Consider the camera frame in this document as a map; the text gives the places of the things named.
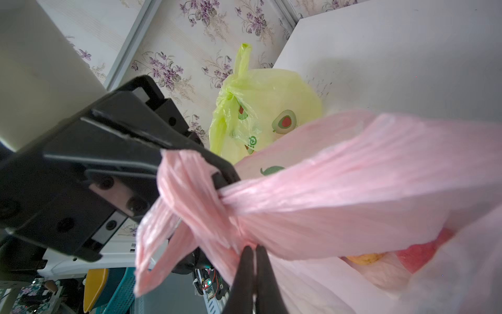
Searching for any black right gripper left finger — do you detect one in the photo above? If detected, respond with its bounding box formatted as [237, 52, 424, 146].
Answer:
[222, 246, 254, 314]

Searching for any pink peach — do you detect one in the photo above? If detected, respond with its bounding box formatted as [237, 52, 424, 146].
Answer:
[396, 228, 454, 273]

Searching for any yellow-green plastic bag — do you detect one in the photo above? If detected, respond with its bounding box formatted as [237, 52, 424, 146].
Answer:
[209, 44, 322, 164]

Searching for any pink plastic bag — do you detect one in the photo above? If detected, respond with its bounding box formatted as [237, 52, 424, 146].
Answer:
[134, 111, 501, 313]

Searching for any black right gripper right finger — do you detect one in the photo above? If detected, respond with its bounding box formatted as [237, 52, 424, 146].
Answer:
[256, 245, 288, 314]

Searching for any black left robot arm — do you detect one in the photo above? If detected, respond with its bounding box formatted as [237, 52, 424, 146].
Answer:
[1, 75, 239, 279]

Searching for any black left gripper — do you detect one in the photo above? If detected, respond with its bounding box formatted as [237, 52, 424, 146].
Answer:
[1, 75, 240, 262]

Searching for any teal plastic basket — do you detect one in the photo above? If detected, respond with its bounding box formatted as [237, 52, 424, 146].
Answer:
[94, 268, 135, 314]

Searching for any red-yellow wrinkled peach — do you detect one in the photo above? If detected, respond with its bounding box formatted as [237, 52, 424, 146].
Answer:
[346, 253, 386, 266]

